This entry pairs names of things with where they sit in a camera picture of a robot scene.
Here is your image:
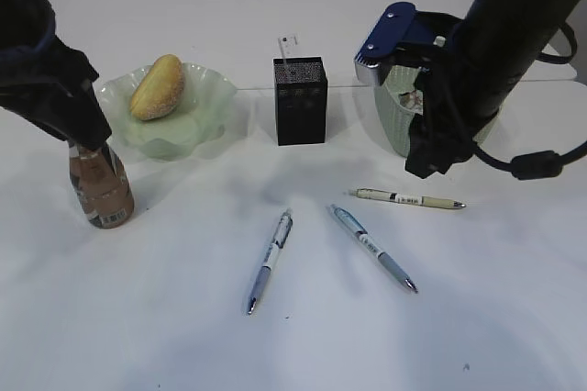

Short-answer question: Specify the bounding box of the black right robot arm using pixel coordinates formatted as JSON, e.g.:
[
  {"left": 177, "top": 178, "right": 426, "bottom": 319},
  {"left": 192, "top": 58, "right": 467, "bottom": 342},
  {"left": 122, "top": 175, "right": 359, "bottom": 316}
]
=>
[{"left": 405, "top": 0, "right": 586, "bottom": 180}]

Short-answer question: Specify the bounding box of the black mesh pen holder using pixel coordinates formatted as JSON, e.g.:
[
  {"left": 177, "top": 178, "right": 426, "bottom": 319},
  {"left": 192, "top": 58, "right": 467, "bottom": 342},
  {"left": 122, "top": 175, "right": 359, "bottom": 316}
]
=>
[{"left": 273, "top": 57, "right": 328, "bottom": 146}]

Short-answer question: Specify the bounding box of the green plastic woven basket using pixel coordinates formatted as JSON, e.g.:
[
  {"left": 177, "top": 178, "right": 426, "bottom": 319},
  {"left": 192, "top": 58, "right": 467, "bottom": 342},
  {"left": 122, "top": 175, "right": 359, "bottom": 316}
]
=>
[{"left": 372, "top": 64, "right": 504, "bottom": 158}]

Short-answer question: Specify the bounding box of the pink grey paper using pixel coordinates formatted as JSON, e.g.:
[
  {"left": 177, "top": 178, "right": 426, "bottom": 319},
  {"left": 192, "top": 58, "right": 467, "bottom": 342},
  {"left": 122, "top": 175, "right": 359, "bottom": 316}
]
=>
[{"left": 398, "top": 90, "right": 424, "bottom": 114}]

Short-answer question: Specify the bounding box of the white grey-grip pen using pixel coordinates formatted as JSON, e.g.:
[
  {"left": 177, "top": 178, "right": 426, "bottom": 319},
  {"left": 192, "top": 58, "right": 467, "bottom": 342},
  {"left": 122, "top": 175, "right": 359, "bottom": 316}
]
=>
[{"left": 247, "top": 208, "right": 294, "bottom": 315}]

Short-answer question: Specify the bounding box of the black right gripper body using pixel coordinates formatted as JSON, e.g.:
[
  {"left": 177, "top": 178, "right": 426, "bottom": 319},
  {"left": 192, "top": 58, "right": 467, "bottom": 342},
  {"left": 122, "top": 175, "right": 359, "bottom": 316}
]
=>
[{"left": 403, "top": 12, "right": 504, "bottom": 178}]

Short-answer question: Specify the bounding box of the light blue pen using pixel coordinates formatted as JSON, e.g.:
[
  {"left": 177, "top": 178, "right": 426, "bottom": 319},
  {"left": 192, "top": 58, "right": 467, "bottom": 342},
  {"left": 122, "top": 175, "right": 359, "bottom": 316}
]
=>
[{"left": 328, "top": 204, "right": 419, "bottom": 294}]

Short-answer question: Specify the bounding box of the clear plastic ruler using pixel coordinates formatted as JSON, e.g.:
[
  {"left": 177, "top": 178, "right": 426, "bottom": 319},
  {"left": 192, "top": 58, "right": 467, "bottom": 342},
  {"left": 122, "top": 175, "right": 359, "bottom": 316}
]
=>
[{"left": 277, "top": 34, "right": 300, "bottom": 63}]

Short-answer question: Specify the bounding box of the yellow sugared bread bun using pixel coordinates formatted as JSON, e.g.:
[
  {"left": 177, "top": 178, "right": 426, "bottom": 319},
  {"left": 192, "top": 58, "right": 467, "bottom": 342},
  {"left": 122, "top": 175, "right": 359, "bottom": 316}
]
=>
[{"left": 129, "top": 54, "right": 185, "bottom": 121}]

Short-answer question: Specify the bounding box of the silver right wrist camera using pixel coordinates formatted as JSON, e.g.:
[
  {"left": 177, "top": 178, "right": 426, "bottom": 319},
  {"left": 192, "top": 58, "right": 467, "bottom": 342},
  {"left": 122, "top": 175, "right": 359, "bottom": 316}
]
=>
[{"left": 354, "top": 2, "right": 458, "bottom": 86}]

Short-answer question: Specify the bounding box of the black cable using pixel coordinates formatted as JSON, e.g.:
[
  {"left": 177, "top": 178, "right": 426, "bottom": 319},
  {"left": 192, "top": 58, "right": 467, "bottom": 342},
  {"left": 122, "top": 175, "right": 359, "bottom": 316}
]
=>
[{"left": 471, "top": 140, "right": 587, "bottom": 181}]

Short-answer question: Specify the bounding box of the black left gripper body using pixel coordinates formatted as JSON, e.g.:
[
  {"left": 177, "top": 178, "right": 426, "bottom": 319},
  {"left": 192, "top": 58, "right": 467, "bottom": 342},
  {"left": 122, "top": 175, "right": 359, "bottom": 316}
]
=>
[{"left": 1, "top": 37, "right": 112, "bottom": 151}]

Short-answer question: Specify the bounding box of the green glass wavy plate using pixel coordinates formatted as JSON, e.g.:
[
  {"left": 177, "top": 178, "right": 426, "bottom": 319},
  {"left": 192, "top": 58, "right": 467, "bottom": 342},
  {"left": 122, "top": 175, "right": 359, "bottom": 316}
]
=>
[{"left": 96, "top": 62, "right": 238, "bottom": 162}]

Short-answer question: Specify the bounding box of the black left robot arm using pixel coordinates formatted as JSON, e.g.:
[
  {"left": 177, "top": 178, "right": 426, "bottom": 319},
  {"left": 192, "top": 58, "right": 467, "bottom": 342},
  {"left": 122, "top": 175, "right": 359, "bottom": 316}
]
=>
[{"left": 1, "top": 0, "right": 112, "bottom": 151}]

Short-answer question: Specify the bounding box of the brown coffee bottle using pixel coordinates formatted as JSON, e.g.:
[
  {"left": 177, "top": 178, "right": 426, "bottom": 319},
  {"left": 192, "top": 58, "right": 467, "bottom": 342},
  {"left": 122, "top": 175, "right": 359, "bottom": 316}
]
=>
[{"left": 68, "top": 141, "right": 135, "bottom": 229}]

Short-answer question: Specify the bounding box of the cream white pen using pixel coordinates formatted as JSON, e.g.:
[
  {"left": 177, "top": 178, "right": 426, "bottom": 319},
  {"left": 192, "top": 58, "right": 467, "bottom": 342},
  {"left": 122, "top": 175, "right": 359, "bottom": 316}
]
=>
[{"left": 349, "top": 188, "right": 467, "bottom": 210}]

